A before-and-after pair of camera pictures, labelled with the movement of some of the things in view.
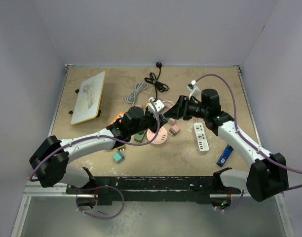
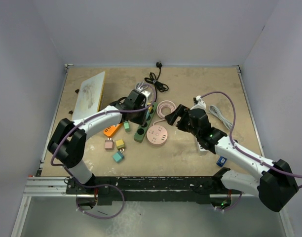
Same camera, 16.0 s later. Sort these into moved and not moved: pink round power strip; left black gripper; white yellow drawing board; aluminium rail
Moved: left black gripper
Not moved: pink round power strip; white yellow drawing board; aluminium rail
